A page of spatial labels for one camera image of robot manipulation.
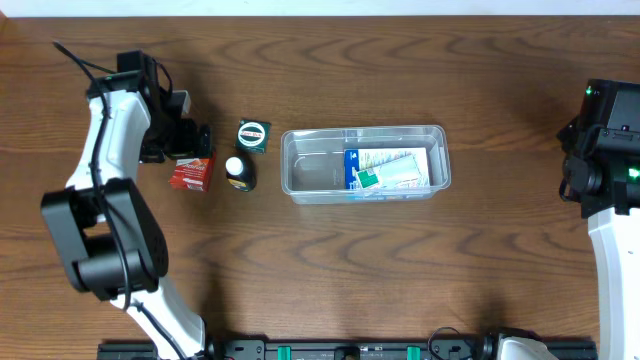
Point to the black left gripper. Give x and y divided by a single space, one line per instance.
201 141

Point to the red Panadol box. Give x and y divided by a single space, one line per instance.
193 174

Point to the blue fever patch box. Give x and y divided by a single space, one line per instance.
360 159

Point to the white green sachet packet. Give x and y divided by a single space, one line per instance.
404 172

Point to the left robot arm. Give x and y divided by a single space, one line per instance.
106 236

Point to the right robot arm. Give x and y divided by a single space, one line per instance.
601 174

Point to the clear plastic container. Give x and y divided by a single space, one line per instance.
312 162

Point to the dark syrup bottle white cap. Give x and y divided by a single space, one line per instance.
240 173

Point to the green Zam-Buk box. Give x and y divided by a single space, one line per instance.
253 136

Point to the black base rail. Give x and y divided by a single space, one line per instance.
260 350

